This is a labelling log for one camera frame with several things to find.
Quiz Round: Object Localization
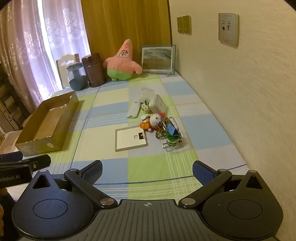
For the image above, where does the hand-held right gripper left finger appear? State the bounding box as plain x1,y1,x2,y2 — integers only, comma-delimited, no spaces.
31,159,118,209

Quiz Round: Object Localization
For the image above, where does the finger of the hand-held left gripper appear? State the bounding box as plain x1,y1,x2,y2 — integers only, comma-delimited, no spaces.
0,151,23,163
0,155,51,173

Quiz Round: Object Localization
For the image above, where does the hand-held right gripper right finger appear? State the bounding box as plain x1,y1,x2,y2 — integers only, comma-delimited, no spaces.
179,160,266,208

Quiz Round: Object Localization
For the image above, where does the cardboard box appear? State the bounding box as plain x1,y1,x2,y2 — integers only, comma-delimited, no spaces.
15,91,79,156

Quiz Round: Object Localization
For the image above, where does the blue cat figurine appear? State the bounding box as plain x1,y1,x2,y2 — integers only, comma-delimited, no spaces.
149,112,166,132

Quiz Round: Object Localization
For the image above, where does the white plug adapter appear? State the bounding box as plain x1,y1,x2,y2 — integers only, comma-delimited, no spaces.
141,100,153,114

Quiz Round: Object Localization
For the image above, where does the clear plastic bag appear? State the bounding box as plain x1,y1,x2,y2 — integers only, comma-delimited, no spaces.
141,88,155,101

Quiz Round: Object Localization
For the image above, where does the checked pastel tablecloth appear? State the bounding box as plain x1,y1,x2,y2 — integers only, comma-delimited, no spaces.
7,71,248,202

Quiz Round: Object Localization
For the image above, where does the dark wooden shelf unit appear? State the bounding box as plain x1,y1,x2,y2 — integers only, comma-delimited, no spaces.
0,62,30,132

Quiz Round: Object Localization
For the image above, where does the white remote control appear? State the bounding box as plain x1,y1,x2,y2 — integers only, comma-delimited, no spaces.
127,89,142,119

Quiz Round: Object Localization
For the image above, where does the white square plastic box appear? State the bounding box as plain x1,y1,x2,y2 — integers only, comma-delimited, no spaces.
148,94,167,114

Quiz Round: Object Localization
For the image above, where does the glass jar with dark base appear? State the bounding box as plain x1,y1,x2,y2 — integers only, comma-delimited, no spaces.
67,62,88,91

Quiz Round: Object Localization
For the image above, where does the white wooden chair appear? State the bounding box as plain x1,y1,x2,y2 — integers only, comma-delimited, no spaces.
56,54,80,89

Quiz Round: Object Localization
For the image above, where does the brown cylindrical canister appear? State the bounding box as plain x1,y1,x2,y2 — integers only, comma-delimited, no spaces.
81,53,107,88

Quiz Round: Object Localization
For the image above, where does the pink starfish plush toy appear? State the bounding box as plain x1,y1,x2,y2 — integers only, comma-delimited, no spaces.
103,39,142,81

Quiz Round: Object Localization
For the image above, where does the white lace curtain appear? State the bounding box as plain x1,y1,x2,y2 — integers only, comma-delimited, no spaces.
0,0,90,114

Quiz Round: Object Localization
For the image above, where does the metal wire basket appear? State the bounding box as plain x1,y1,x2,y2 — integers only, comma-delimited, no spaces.
161,117,183,149

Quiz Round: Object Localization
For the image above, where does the flat white picture frame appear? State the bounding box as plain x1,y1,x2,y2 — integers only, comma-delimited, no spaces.
115,126,148,152

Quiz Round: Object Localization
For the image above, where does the standing glass picture frame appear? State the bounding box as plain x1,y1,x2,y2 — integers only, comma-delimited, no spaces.
140,44,176,75

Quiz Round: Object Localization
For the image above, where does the beige wall socket plate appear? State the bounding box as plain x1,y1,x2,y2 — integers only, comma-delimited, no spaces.
218,13,240,46

